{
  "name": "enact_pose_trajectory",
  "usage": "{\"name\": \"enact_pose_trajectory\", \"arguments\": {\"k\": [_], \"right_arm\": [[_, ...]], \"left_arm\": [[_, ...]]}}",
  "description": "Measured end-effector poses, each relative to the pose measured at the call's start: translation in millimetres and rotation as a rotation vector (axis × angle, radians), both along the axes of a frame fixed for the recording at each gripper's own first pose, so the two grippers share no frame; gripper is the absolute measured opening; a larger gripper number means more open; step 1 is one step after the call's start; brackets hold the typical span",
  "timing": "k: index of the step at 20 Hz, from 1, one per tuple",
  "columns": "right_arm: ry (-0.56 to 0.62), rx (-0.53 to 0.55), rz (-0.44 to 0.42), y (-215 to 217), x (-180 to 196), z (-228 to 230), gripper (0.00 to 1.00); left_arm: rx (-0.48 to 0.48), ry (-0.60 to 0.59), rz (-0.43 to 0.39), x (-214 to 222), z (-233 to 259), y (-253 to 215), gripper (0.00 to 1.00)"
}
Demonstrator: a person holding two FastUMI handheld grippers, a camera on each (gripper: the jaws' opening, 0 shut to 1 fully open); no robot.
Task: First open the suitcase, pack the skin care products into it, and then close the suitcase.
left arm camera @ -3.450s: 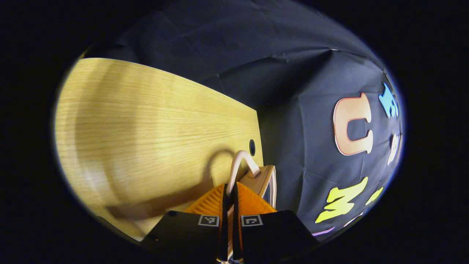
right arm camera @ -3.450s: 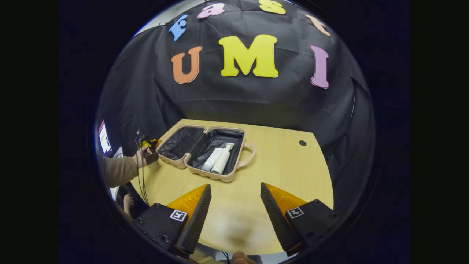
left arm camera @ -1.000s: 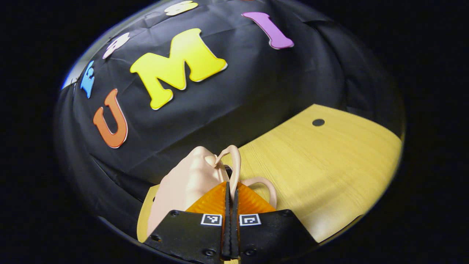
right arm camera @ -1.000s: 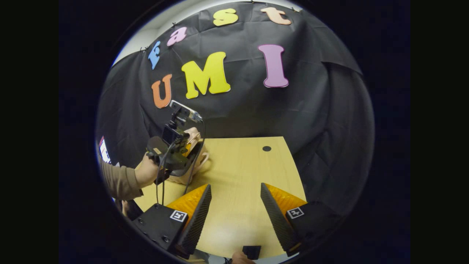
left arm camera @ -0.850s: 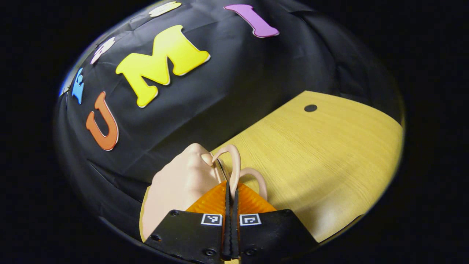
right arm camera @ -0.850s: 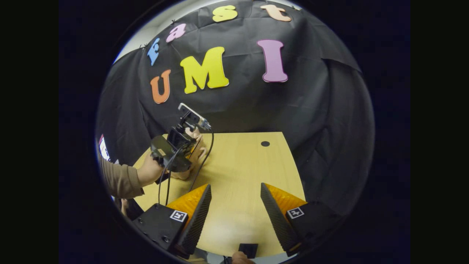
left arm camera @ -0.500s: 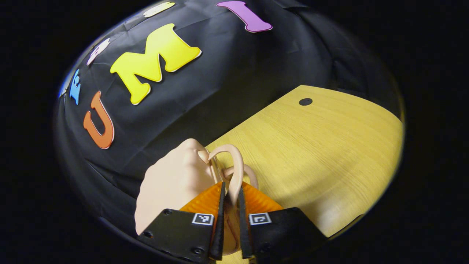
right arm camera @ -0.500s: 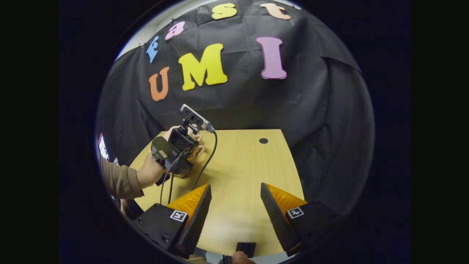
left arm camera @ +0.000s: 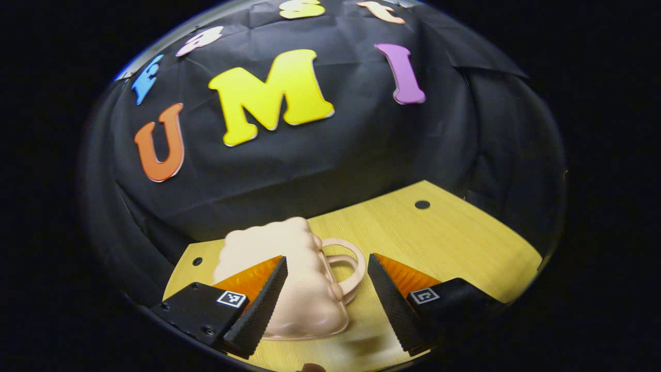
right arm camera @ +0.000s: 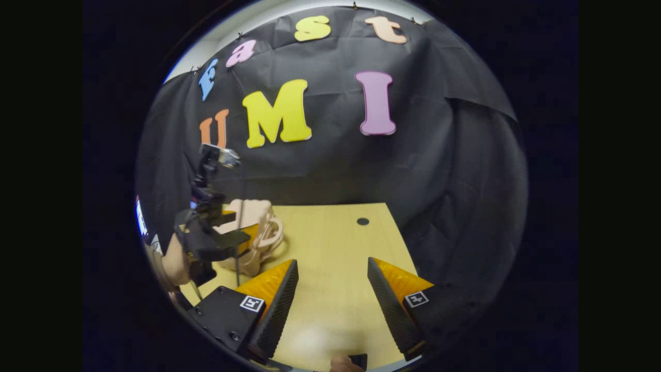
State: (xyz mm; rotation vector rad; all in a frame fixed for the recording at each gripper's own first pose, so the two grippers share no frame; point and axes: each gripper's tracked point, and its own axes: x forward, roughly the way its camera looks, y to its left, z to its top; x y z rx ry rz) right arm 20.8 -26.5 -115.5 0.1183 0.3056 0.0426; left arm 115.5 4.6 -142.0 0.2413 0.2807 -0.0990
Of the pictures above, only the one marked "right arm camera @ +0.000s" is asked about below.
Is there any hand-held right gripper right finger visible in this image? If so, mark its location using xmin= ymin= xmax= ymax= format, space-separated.
xmin=367 ymin=257 xmax=483 ymax=361

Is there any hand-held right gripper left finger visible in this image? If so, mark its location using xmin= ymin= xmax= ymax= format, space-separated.
xmin=187 ymin=259 xmax=300 ymax=365

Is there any white printed object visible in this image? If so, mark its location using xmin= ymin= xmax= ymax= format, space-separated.
xmin=135 ymin=195 xmax=149 ymax=237

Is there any black backdrop cloth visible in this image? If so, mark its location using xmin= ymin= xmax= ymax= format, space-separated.
xmin=135 ymin=5 xmax=528 ymax=321

